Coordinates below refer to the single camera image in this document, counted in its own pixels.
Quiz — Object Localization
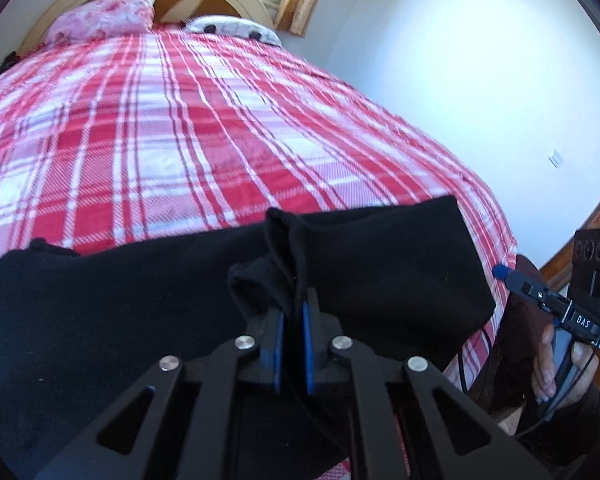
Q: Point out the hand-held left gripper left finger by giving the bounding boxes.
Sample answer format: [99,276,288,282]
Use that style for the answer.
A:
[35,305,287,480]

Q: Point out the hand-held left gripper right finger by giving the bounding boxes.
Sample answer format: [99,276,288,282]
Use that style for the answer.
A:
[302,287,556,480]

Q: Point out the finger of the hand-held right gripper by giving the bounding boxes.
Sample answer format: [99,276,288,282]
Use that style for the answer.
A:
[492,264,573,318]

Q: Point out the black pants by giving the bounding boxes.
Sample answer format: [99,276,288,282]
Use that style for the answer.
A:
[0,195,497,480]

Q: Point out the person's right forearm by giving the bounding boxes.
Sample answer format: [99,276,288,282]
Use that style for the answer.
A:
[517,382,600,468]

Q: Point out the person's right hand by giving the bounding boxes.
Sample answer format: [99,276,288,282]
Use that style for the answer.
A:
[531,325,600,407]

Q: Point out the dark maroon cloth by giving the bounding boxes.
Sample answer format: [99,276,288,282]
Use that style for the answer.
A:
[485,254,553,411]

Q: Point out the red plaid bed sheet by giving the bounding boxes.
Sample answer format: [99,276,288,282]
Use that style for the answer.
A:
[0,25,518,480]

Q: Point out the white patterned pillow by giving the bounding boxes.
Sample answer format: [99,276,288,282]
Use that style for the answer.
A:
[182,15,283,47]

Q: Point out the pink floral pillow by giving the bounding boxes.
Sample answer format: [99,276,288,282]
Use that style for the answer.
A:
[45,0,158,46]

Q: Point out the black cable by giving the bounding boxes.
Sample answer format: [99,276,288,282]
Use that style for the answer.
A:
[457,322,600,436]

